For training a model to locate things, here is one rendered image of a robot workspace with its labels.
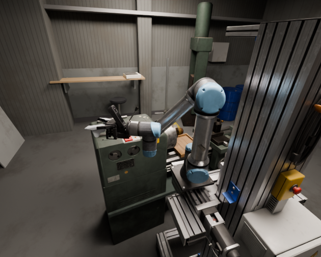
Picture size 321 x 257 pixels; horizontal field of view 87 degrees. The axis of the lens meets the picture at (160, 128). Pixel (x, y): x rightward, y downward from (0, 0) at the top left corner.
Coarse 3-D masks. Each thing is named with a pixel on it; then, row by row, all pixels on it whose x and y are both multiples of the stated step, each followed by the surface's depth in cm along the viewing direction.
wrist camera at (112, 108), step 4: (108, 108) 80; (112, 108) 80; (112, 112) 80; (116, 112) 82; (112, 116) 81; (116, 116) 81; (120, 116) 84; (116, 120) 82; (120, 120) 82; (120, 124) 82; (124, 124) 84
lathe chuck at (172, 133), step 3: (171, 126) 164; (168, 129) 162; (171, 129) 163; (174, 129) 164; (168, 132) 161; (171, 132) 162; (174, 132) 163; (171, 135) 162; (174, 135) 163; (171, 138) 162; (174, 138) 164; (171, 141) 163; (174, 141) 165; (171, 144) 166; (174, 144) 168; (168, 147) 168; (171, 147) 171
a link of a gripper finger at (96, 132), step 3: (87, 126) 79; (90, 126) 79; (93, 126) 79; (96, 126) 79; (87, 129) 78; (90, 129) 78; (93, 129) 79; (96, 129) 79; (102, 129) 81; (93, 132) 80; (96, 132) 80; (99, 132) 81; (96, 135) 81
